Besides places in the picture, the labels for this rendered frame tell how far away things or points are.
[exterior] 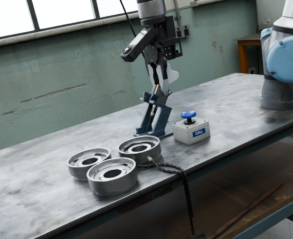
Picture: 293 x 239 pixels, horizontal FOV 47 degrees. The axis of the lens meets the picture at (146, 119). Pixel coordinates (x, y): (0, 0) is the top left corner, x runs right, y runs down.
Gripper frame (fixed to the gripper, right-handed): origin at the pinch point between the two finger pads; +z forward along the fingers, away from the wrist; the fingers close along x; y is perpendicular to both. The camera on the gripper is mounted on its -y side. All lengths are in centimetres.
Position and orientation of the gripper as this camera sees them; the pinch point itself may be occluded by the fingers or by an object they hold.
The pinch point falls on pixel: (160, 91)
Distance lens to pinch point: 95.4
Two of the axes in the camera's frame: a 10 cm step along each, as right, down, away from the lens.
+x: -4.9, -1.8, 8.6
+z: 1.9, 9.4, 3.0
